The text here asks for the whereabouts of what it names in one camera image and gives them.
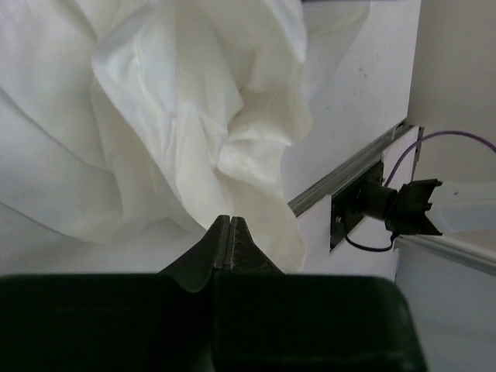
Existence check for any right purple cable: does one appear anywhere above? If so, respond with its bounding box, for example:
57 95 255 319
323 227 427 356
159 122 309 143
343 130 496 253

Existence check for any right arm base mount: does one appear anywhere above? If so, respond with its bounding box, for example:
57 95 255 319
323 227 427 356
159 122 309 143
329 160 397 252

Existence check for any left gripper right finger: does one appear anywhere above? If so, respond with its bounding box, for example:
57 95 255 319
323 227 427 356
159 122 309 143
222 215 283 275

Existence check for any white pleated skirt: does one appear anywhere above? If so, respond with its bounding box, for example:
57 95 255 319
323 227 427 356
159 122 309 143
0 0 369 274

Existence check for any front aluminium rail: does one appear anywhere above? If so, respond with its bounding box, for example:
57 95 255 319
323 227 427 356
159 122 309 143
288 121 414 218

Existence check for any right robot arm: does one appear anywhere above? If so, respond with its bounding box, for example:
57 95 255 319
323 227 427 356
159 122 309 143
350 179 495 275

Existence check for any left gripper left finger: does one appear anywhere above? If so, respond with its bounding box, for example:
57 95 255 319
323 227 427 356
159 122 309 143
159 215 231 293

